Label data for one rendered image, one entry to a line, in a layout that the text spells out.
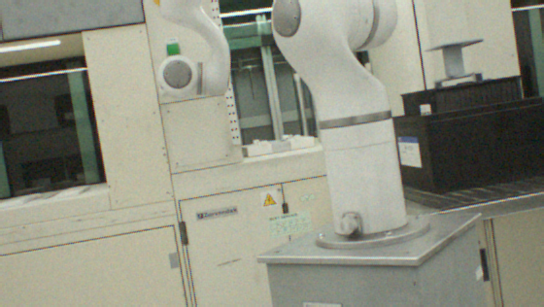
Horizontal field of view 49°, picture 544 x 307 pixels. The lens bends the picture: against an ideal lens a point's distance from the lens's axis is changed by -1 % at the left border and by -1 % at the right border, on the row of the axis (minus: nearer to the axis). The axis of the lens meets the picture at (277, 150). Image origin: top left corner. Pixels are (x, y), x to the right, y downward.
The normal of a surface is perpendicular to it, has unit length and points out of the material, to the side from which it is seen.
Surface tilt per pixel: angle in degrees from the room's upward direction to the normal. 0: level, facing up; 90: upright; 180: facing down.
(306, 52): 127
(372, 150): 90
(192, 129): 90
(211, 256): 90
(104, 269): 90
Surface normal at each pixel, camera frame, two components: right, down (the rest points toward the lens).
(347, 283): -0.58, 0.14
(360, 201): -0.28, 0.10
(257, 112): 0.15, 0.03
